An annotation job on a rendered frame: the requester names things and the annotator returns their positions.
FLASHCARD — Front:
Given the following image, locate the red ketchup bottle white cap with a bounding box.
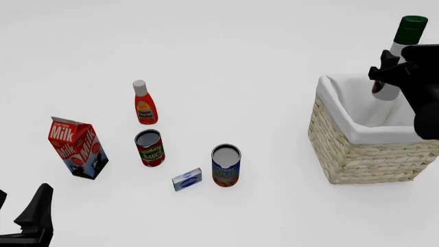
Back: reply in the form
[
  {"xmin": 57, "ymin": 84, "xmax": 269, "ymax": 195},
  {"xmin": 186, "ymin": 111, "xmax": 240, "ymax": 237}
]
[{"xmin": 132, "ymin": 79, "xmax": 159, "ymax": 126}]

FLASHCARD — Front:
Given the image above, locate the woven wicker basket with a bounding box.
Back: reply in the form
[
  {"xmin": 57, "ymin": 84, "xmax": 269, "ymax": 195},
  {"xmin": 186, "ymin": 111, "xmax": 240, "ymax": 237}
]
[{"xmin": 307, "ymin": 91, "xmax": 439, "ymax": 185}]

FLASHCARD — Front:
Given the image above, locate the red tomato sauce can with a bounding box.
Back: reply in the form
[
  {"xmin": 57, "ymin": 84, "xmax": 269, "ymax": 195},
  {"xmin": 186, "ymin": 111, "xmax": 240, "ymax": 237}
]
[{"xmin": 134, "ymin": 128, "xmax": 166, "ymax": 168}]

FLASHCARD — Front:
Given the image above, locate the salad dressing bottle green cap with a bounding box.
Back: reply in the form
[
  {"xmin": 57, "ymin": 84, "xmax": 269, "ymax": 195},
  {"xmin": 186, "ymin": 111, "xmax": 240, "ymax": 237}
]
[{"xmin": 371, "ymin": 14, "xmax": 429, "ymax": 102}]

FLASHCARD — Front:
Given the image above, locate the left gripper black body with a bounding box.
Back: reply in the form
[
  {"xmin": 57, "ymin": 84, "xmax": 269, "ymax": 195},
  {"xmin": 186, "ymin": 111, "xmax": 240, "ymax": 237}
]
[{"xmin": 0, "ymin": 228, "xmax": 54, "ymax": 247}]

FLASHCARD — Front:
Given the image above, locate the white cloth basket liner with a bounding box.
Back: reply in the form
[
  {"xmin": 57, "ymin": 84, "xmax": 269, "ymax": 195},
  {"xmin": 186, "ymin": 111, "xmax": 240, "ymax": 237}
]
[{"xmin": 316, "ymin": 73, "xmax": 430, "ymax": 145}]

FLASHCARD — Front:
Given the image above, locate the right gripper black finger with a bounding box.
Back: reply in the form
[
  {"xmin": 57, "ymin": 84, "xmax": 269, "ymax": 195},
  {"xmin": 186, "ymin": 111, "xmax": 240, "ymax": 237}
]
[
  {"xmin": 379, "ymin": 49, "xmax": 401, "ymax": 69},
  {"xmin": 368, "ymin": 62, "xmax": 414, "ymax": 86}
]

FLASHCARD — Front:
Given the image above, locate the red white milk carton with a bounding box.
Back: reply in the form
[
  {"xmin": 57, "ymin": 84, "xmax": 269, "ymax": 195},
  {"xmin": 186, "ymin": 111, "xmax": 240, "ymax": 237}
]
[{"xmin": 47, "ymin": 116, "xmax": 110, "ymax": 181}]

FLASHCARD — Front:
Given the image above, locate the small blue white box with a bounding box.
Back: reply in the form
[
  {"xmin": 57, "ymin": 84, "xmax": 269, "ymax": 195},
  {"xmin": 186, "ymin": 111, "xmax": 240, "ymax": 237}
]
[{"xmin": 171, "ymin": 167, "xmax": 203, "ymax": 193}]

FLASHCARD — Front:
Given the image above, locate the blue orange soup can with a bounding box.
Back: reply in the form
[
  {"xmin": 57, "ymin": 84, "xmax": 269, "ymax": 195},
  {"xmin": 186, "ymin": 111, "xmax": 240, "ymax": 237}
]
[{"xmin": 211, "ymin": 143, "xmax": 242, "ymax": 188}]

